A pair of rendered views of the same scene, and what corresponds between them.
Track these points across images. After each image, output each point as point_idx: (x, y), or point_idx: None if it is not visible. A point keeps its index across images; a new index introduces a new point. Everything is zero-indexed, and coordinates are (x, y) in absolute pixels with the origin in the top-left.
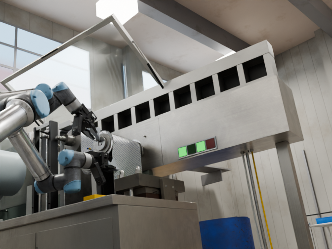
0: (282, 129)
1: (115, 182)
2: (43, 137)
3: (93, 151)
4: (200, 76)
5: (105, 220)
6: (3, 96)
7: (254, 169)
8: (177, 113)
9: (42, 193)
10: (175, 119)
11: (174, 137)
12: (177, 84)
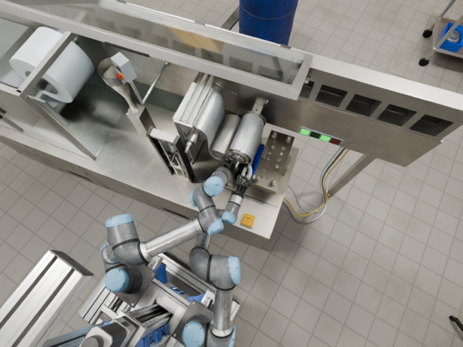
0: (401, 164)
1: (252, 184)
2: (173, 160)
3: (241, 191)
4: (368, 94)
5: None
6: (178, 244)
7: None
8: (315, 106)
9: None
10: (309, 109)
11: (301, 118)
12: (333, 82)
